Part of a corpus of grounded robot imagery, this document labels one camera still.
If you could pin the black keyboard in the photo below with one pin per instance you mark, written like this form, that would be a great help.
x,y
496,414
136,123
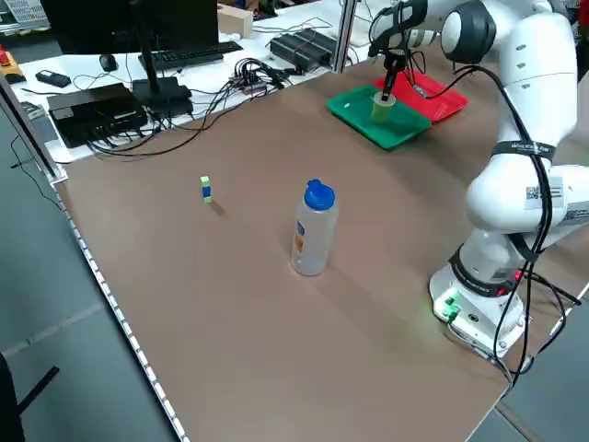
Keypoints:
x,y
193,54

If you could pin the plain wooden box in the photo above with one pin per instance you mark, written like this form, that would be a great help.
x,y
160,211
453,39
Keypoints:
x,y
234,20

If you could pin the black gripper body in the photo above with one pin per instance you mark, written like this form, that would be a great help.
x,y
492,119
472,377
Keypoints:
x,y
396,57

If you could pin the red plastic tray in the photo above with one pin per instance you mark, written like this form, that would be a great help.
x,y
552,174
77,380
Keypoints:
x,y
442,99

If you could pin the green plastic tray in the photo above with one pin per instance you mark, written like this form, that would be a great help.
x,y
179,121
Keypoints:
x,y
363,117

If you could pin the black computer mouse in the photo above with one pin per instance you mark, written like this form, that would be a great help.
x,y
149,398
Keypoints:
x,y
108,62

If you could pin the usb hub with plugs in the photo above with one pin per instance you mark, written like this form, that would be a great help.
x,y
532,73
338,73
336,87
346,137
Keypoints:
x,y
250,76

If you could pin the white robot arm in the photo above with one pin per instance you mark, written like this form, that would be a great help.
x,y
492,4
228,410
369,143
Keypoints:
x,y
534,69

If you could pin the green paper cup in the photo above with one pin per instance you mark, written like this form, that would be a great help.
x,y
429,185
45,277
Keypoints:
x,y
383,112

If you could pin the clear bottle with blue cap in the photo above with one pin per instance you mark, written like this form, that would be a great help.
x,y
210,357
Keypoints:
x,y
313,235

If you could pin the black monitor stand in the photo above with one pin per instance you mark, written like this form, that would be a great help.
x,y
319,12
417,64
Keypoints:
x,y
158,87

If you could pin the small black flat device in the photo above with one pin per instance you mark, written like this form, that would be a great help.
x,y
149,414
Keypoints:
x,y
53,78

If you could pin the grey finned power supply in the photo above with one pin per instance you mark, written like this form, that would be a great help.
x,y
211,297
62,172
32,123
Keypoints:
x,y
301,46

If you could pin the green and blue block stack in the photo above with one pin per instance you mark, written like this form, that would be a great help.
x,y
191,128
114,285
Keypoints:
x,y
206,189

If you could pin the black computer monitor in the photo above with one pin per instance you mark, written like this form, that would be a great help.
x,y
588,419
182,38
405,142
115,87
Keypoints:
x,y
129,23

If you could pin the aluminium frame post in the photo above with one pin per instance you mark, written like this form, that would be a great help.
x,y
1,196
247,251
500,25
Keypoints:
x,y
343,32

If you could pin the black electronics box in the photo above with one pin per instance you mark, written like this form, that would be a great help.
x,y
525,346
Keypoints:
x,y
96,112

